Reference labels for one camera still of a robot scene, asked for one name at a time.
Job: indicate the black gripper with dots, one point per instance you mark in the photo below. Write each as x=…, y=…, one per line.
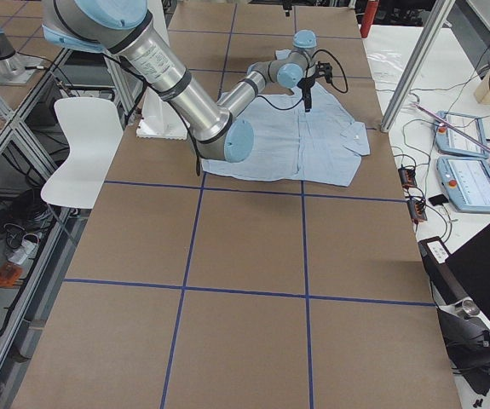
x=305, y=86

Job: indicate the light blue button shirt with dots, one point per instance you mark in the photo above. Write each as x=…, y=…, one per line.
x=324, y=145

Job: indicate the clear plastic bag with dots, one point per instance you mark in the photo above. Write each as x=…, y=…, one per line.
x=387, y=66

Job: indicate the red cylinder bottle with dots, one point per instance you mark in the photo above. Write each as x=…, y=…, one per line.
x=368, y=17

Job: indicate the pink grabber stick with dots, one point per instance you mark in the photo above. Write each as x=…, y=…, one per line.
x=451, y=127

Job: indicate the upper orange black usb hub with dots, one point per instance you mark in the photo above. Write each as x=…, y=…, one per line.
x=407, y=177

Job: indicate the orange black usb hub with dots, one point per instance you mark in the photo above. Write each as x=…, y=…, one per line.
x=407, y=177
x=416, y=208

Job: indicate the lower orange black usb hub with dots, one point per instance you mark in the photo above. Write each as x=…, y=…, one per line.
x=416, y=208

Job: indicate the small black adapter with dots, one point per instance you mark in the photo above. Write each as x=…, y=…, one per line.
x=439, y=199

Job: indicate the lower blue teach pendant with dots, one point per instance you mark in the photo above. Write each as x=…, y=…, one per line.
x=466, y=181

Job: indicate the white plastic chair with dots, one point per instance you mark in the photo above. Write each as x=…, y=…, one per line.
x=93, y=131

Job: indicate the orange box on floor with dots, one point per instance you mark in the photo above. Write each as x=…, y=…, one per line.
x=9, y=274

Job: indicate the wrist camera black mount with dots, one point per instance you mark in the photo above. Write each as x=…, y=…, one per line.
x=324, y=70

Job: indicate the white pedestal column with base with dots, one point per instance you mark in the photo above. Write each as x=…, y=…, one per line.
x=158, y=119

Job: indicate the aluminium frame post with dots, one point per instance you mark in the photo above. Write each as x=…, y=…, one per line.
x=429, y=33

